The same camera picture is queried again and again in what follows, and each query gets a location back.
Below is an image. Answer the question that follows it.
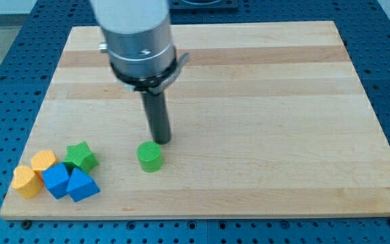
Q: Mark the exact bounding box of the green cylinder block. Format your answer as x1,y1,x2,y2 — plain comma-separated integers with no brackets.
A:
136,141,163,173

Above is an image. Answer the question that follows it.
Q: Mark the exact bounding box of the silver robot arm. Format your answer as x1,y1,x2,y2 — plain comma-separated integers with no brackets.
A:
90,0,190,96

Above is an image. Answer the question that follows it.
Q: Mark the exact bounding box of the green star block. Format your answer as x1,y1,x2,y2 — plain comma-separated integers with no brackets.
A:
63,141,99,174

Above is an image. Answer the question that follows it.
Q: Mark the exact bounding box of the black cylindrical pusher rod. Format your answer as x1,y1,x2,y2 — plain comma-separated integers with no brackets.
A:
142,93,172,144

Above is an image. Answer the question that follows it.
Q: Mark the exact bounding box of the wooden board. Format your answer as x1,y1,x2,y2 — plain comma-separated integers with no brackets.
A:
0,21,390,220

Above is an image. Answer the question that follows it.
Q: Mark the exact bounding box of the blue triangle block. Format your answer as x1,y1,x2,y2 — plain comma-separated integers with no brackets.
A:
66,168,100,202

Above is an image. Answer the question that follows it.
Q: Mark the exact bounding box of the blue cube block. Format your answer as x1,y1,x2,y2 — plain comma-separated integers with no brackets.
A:
42,163,70,199

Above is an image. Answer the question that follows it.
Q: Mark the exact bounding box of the orange hexagon block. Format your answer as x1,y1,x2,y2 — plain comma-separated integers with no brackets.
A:
30,150,59,179

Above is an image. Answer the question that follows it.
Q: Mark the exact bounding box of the orange heart block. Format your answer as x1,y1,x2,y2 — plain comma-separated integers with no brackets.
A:
11,165,44,199

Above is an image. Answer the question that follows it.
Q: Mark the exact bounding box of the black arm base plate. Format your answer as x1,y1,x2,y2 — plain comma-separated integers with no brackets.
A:
168,0,239,10

